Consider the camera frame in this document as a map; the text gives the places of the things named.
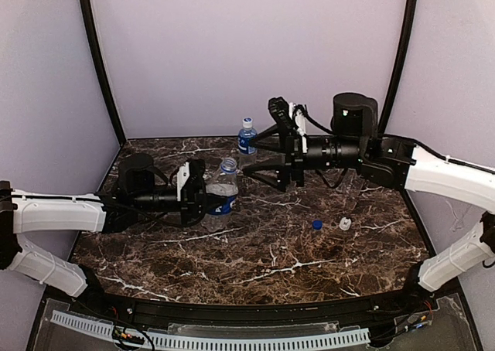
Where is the tall bottle blue cap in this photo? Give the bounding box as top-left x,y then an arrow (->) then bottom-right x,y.
201,157 -> 238,233

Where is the short bottle blue label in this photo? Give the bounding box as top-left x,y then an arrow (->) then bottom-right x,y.
237,117 -> 258,169

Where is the clear bottle white cap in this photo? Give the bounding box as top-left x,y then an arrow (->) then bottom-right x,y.
337,169 -> 366,210

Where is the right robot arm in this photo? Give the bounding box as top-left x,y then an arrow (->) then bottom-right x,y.
243,92 -> 494,293

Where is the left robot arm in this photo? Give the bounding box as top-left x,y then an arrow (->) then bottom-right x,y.
1,153 -> 227,298

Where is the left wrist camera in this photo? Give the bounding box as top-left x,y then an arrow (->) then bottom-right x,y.
176,162 -> 190,202

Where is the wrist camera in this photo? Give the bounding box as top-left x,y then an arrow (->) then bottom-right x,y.
176,162 -> 190,202
268,97 -> 308,154

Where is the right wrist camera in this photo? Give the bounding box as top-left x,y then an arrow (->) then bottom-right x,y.
268,97 -> 308,154

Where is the black front table rail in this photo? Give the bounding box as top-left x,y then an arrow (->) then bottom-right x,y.
46,285 -> 442,331

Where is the white slotted cable duct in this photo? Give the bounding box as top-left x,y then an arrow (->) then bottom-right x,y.
50,310 -> 370,350

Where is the left black frame post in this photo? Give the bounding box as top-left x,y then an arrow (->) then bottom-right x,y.
79,0 -> 127,147

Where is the black frame post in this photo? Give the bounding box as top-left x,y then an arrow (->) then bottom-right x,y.
79,0 -> 127,147
378,0 -> 418,134

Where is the right black frame post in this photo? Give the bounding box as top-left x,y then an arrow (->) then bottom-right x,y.
378,0 -> 418,134

